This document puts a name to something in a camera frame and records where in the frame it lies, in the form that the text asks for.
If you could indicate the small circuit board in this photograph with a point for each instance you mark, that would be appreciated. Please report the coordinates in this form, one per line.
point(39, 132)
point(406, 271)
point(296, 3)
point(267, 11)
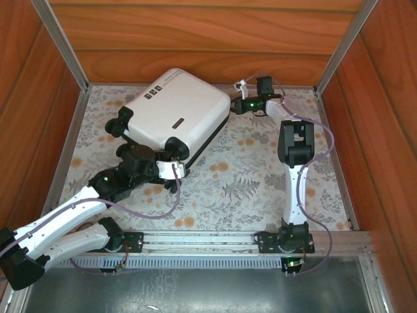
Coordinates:
point(121, 265)

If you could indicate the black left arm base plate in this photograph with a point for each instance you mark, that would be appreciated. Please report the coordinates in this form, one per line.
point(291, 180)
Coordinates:
point(133, 243)

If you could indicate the aluminium table side rail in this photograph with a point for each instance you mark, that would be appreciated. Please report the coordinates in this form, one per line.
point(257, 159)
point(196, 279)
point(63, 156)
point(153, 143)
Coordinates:
point(76, 124)

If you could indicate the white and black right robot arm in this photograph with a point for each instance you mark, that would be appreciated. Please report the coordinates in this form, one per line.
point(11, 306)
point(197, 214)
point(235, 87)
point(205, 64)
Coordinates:
point(291, 202)

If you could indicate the aluminium lower frame bar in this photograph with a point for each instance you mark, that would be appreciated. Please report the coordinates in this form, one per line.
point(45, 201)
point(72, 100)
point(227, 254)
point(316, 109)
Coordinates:
point(16, 303)
point(374, 287)

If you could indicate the aluminium frame post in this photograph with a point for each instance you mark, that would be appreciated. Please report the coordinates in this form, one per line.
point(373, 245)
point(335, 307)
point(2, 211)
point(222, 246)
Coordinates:
point(345, 45)
point(62, 45)

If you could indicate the floral patterned tablecloth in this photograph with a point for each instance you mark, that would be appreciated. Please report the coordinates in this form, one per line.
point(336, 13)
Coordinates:
point(234, 195)

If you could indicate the aluminium mounting rail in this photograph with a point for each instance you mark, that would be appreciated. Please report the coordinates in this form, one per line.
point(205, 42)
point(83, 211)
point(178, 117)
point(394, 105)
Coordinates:
point(202, 239)

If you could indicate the white hard-shell suitcase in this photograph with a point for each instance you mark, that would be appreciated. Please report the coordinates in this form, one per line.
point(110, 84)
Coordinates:
point(176, 104)

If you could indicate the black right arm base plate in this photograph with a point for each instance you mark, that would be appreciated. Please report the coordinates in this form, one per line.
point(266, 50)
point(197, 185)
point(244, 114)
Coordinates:
point(267, 243)

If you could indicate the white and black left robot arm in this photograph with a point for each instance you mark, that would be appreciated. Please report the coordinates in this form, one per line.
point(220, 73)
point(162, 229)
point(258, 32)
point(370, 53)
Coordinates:
point(65, 225)

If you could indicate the grey metal sheet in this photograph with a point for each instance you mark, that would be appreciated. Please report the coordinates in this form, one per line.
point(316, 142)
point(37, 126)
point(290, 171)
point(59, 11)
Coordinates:
point(228, 293)

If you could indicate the circuit board with green light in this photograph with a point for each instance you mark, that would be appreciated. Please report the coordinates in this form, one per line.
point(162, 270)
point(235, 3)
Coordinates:
point(293, 263)

